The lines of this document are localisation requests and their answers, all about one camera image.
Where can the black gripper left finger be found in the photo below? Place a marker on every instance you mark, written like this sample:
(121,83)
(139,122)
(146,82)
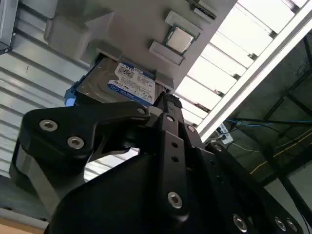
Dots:
(73,122)

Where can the hard disk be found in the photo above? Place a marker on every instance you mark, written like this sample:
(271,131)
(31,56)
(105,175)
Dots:
(102,80)

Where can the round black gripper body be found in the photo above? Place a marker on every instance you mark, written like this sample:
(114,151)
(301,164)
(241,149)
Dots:
(122,200)

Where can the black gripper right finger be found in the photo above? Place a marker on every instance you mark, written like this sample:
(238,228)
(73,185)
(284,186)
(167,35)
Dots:
(214,165)

